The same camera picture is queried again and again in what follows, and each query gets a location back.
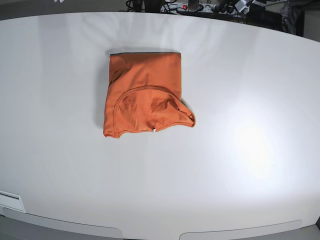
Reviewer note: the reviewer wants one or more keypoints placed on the orange T-shirt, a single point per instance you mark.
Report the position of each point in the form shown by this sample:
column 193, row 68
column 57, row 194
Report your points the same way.
column 144, row 94

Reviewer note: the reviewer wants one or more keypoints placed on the white label panel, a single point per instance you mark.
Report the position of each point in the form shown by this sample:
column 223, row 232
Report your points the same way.
column 11, row 201

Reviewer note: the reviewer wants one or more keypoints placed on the power strip with red switch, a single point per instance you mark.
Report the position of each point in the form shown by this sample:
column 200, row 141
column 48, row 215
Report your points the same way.
column 206, row 7

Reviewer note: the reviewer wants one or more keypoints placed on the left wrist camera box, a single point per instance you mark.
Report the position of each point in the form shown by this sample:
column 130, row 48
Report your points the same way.
column 242, row 6

